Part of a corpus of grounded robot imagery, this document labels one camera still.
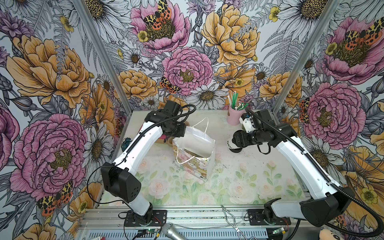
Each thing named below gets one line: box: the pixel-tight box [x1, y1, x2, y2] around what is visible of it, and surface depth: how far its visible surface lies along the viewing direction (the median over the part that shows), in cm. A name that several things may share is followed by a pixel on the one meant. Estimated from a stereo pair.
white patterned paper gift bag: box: [172, 117, 216, 182], surface depth 81 cm
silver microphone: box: [161, 223, 188, 240], surface depth 69 cm
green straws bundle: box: [229, 90, 249, 111], surface depth 107 cm
